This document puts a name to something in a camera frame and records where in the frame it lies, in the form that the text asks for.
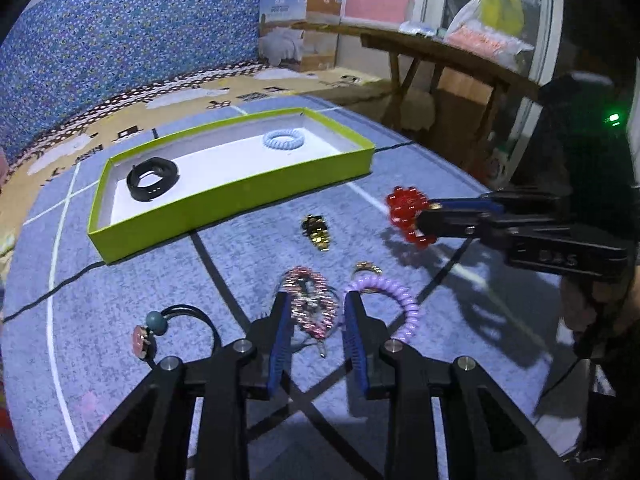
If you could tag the blue grey checked mat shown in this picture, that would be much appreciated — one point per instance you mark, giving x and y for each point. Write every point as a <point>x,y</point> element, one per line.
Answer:
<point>66,348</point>

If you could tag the quilt packaging cardboard box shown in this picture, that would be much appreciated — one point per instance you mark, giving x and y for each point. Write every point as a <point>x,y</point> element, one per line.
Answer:
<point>282,44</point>

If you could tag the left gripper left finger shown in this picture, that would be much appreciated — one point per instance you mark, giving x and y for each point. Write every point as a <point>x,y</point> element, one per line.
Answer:
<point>271,337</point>

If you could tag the yellow sheep pattern bedsheet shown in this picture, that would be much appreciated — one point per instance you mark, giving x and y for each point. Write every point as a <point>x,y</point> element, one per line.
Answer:
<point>125,117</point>

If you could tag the green white shallow box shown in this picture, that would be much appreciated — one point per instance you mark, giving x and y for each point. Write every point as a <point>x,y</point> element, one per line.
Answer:
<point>225,168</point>

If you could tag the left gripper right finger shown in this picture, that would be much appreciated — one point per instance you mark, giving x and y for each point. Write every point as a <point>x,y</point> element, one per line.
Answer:
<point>363,337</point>

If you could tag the yellow plastic bag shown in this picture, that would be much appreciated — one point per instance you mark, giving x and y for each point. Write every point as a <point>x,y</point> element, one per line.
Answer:
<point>503,15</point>

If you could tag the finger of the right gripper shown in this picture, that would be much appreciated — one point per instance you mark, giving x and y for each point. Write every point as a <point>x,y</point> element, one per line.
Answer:
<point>452,223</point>
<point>478,204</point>

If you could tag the wooden table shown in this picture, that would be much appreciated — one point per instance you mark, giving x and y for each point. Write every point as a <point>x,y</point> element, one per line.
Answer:
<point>467,89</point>

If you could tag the blue floral headboard cover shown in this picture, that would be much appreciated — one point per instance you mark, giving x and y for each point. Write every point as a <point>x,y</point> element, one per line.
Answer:
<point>64,57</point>

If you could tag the black smart band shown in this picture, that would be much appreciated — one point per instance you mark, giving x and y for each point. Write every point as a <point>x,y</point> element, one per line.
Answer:
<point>151,179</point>

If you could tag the right hand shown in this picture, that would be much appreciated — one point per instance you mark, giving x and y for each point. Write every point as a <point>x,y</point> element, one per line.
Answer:
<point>580,308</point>

